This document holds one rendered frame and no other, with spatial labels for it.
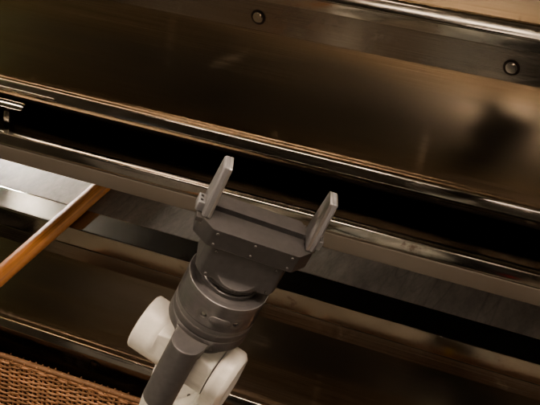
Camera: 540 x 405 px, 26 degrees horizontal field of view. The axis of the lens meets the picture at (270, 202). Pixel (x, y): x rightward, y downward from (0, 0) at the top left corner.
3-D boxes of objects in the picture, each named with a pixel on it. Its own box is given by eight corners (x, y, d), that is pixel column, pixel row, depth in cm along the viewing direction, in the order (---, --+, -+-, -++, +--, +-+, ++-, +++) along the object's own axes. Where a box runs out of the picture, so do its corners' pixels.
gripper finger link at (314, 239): (330, 186, 114) (304, 230, 118) (330, 207, 111) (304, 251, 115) (345, 191, 114) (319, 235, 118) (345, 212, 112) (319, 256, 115)
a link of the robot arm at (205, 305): (317, 276, 113) (270, 353, 120) (317, 211, 120) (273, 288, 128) (194, 235, 110) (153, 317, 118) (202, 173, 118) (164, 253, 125)
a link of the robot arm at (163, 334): (269, 304, 125) (231, 370, 132) (186, 249, 127) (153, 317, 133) (222, 364, 116) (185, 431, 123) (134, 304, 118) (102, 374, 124)
